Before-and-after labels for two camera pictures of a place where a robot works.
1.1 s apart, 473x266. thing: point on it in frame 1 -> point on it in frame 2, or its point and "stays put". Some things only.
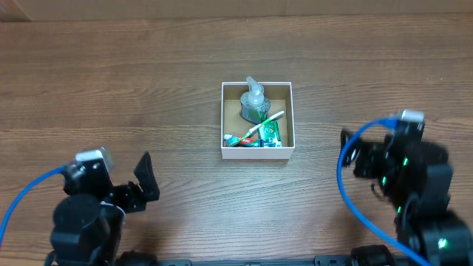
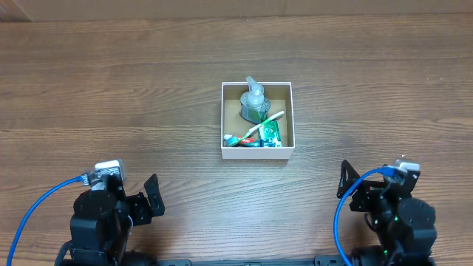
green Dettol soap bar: x=270 y=135 stays put
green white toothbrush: x=233 y=141 stays put
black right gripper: x=363 y=163 -> x=365 y=191
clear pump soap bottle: x=255 y=107 stays put
